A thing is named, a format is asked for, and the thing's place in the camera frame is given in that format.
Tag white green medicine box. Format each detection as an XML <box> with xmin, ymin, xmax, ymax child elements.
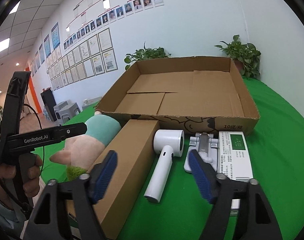
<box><xmin>217</xmin><ymin>131</ymin><xmax>253</xmax><ymax>182</ymax></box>

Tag person's left hand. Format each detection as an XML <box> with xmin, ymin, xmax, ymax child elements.
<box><xmin>0</xmin><ymin>155</ymin><xmax>42</xmax><ymax>202</ymax></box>

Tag right potted green plant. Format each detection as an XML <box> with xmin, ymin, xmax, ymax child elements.
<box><xmin>215</xmin><ymin>35</ymin><xmax>261</xmax><ymax>80</ymax></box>

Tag black cable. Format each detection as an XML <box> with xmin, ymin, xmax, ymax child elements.
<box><xmin>0</xmin><ymin>103</ymin><xmax>46</xmax><ymax>205</ymax></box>

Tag left potted green plant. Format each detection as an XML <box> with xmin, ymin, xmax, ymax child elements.
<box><xmin>124</xmin><ymin>43</ymin><xmax>171</xmax><ymax>70</ymax></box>

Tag white grey folding stand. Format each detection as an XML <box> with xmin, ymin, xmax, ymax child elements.
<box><xmin>183</xmin><ymin>133</ymin><xmax>219</xmax><ymax>173</ymax></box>

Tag pig plush toy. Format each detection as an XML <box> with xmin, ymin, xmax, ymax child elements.
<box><xmin>49</xmin><ymin>111</ymin><xmax>121</xmax><ymax>181</ymax></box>

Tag black cabinet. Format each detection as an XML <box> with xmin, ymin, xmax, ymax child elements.
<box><xmin>40</xmin><ymin>88</ymin><xmax>57</xmax><ymax>121</ymax></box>

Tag large open cardboard box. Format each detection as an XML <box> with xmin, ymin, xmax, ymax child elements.
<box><xmin>96</xmin><ymin>56</ymin><xmax>260</xmax><ymax>135</ymax></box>

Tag long brown cardboard box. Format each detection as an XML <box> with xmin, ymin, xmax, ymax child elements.
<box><xmin>93</xmin><ymin>119</ymin><xmax>160</xmax><ymax>239</ymax></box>

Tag framed certificates on wall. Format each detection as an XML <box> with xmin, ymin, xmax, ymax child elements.
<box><xmin>46</xmin><ymin>28</ymin><xmax>118</xmax><ymax>90</ymax></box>

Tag grey plastic stool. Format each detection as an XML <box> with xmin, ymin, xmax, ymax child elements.
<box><xmin>53</xmin><ymin>101</ymin><xmax>81</xmax><ymax>125</ymax></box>

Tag white hair dryer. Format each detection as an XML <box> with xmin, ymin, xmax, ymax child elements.
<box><xmin>144</xmin><ymin>129</ymin><xmax>185</xmax><ymax>203</ymax></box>

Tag potted green plant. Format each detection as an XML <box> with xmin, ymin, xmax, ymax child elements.
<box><xmin>215</xmin><ymin>35</ymin><xmax>261</xmax><ymax>80</ymax></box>
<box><xmin>124</xmin><ymin>43</ymin><xmax>171</xmax><ymax>70</ymax></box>

